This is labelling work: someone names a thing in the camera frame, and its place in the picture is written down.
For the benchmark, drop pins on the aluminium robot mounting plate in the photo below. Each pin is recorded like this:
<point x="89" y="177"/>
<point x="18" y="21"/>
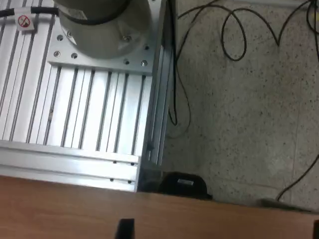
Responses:
<point x="99" y="64"/>

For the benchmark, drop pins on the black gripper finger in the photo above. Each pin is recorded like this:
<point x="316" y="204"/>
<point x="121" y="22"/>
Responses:
<point x="316" y="230"/>
<point x="125" y="229"/>

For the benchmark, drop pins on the black box with label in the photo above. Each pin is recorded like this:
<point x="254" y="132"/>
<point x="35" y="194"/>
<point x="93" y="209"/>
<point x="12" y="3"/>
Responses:
<point x="184" y="185"/>

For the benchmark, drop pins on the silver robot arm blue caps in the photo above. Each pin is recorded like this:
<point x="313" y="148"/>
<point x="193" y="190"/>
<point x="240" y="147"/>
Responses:
<point x="104" y="32"/>

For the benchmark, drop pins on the white warning tag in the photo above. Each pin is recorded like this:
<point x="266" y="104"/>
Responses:
<point x="25" y="23"/>

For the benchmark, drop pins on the aluminium profile robot stand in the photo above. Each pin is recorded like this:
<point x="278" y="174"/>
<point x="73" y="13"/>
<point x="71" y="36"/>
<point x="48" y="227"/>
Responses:
<point x="99" y="112"/>

